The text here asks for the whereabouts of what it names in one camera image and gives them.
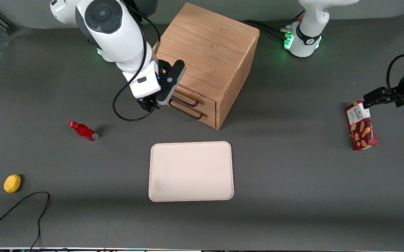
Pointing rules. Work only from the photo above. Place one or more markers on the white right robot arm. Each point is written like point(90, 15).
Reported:
point(117, 35)

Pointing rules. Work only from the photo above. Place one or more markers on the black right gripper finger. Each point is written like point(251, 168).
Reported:
point(157, 106)
point(146, 104)

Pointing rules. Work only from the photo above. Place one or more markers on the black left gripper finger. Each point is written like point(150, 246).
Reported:
point(375, 105)
point(377, 95)

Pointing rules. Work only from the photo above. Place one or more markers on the yellow lemon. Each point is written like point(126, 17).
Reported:
point(12, 183)

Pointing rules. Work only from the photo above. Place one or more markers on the oak wooden drawer cabinet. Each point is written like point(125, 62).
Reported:
point(209, 45)

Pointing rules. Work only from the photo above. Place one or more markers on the beige rectangular tray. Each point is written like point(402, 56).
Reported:
point(191, 171)

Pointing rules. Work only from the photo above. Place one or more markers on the red bottle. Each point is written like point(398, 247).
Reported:
point(82, 130)

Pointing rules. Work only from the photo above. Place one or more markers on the red cookie box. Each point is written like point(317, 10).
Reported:
point(361, 127)

